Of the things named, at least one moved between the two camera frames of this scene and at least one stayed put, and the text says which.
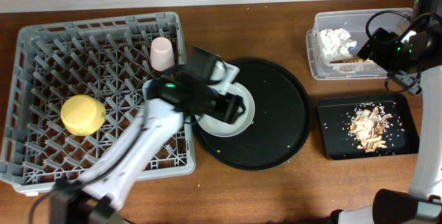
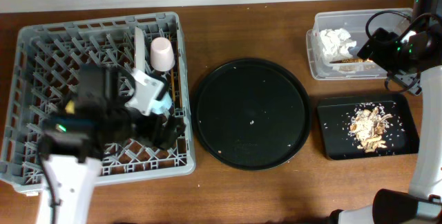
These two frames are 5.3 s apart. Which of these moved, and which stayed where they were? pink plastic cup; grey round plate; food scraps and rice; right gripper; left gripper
Moved: left gripper; grey round plate
Stayed: right gripper; pink plastic cup; food scraps and rice
